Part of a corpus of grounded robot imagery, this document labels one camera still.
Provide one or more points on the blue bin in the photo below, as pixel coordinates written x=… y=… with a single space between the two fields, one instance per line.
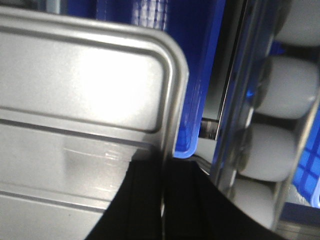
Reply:
x=307 y=176
x=194 y=24

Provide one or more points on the ribbed silver metal tray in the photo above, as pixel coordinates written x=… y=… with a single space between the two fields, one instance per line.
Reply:
x=79 y=98

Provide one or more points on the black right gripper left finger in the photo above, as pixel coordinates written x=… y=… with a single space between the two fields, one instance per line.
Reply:
x=135 y=211

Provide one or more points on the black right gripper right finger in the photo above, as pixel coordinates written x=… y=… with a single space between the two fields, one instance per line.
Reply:
x=196 y=210

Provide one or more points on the centre right roller track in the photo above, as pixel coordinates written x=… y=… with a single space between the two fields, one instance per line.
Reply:
x=270 y=105

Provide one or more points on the blue bin lower right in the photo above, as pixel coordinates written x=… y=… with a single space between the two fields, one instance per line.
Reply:
x=307 y=176

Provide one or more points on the blue bin lower centre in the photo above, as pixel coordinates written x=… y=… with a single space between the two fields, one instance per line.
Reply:
x=194 y=24

